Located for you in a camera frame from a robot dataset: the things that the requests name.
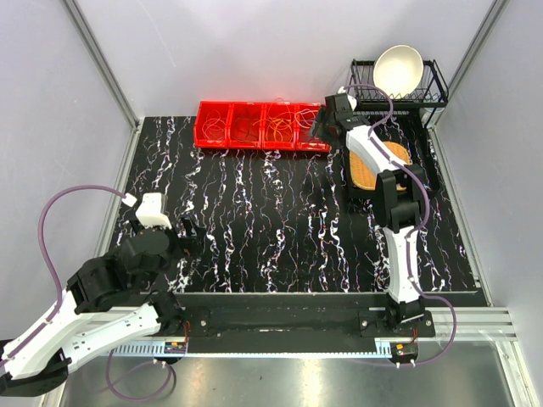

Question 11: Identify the black wire dish rack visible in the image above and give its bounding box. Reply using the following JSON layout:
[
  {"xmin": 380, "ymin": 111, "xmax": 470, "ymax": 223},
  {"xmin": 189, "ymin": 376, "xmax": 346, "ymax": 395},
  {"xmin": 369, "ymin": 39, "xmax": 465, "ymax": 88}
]
[{"xmin": 349, "ymin": 59, "xmax": 449, "ymax": 104}]

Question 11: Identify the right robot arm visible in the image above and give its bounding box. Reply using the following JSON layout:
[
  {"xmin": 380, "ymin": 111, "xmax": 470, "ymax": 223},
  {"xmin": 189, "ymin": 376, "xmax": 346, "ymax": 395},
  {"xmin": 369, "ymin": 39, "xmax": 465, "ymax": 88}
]
[{"xmin": 311, "ymin": 92, "xmax": 429, "ymax": 337}]

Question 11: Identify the grey slotted cable duct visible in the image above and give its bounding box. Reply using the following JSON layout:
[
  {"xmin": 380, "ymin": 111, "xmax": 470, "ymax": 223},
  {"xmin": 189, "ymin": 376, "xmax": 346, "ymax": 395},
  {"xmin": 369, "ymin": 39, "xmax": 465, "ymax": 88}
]
[{"xmin": 114, "ymin": 338, "xmax": 419, "ymax": 358}]

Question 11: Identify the black tray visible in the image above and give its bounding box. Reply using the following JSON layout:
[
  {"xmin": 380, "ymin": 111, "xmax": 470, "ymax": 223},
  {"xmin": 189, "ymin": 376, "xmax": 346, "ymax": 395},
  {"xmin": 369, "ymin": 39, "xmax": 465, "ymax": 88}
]
[{"xmin": 342, "ymin": 110, "xmax": 442, "ymax": 201}]

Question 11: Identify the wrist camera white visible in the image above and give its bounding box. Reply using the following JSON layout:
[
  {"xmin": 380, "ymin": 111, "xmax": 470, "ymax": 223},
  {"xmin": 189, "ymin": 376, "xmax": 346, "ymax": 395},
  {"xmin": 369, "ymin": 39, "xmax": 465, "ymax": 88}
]
[
  {"xmin": 337, "ymin": 86, "xmax": 357, "ymax": 112},
  {"xmin": 121, "ymin": 192, "xmax": 172, "ymax": 229}
]

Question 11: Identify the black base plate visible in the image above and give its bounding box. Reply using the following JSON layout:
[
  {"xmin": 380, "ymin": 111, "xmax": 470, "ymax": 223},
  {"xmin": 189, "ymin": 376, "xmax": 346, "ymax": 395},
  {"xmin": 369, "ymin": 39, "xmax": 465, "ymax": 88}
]
[{"xmin": 176, "ymin": 293, "xmax": 436, "ymax": 340}]

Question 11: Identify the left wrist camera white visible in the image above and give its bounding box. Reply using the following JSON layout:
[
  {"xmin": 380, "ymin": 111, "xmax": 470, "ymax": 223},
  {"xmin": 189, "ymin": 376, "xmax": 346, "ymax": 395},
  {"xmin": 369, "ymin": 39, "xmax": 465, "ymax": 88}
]
[{"xmin": 121, "ymin": 192, "xmax": 172, "ymax": 229}]

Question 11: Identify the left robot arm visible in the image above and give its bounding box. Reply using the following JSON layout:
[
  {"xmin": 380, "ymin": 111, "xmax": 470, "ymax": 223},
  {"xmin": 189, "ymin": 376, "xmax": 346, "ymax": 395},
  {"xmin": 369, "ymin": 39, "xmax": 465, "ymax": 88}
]
[{"xmin": 1, "ymin": 219, "xmax": 205, "ymax": 398}]

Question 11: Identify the white cable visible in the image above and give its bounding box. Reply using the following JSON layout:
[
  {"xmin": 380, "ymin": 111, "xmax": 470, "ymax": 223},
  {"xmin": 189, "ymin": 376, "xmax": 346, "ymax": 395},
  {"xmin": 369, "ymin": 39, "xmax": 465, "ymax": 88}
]
[{"xmin": 294, "ymin": 108, "xmax": 322, "ymax": 132}]

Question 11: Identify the white bowl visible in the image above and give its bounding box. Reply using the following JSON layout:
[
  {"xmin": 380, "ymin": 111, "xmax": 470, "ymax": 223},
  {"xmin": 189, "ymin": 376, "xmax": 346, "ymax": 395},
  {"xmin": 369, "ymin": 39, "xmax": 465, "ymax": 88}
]
[{"xmin": 372, "ymin": 45, "xmax": 424, "ymax": 99}]

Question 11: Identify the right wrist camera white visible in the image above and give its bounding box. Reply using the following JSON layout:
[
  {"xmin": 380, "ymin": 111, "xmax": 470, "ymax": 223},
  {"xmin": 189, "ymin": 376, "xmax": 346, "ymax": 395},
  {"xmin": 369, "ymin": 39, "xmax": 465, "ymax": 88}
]
[{"xmin": 337, "ymin": 86, "xmax": 357, "ymax": 112}]

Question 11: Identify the red bin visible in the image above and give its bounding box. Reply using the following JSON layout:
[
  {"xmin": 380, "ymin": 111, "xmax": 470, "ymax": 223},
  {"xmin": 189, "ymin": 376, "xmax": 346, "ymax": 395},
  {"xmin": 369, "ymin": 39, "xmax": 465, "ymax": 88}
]
[
  {"xmin": 229, "ymin": 103, "xmax": 265, "ymax": 149},
  {"xmin": 294, "ymin": 103, "xmax": 330, "ymax": 153},
  {"xmin": 193, "ymin": 101, "xmax": 232, "ymax": 148},
  {"xmin": 262, "ymin": 103, "xmax": 295, "ymax": 150}
]

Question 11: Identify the yellow cable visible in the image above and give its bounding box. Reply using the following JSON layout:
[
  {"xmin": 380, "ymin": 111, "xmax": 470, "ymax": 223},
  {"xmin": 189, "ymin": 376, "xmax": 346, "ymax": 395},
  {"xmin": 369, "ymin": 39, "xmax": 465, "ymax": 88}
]
[{"xmin": 265, "ymin": 118, "xmax": 294, "ymax": 143}]

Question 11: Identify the white cup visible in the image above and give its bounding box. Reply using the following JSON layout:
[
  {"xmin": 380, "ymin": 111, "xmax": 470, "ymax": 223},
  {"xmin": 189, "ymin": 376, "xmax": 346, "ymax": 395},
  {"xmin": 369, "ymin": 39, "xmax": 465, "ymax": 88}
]
[{"xmin": 421, "ymin": 107, "xmax": 445, "ymax": 128}]

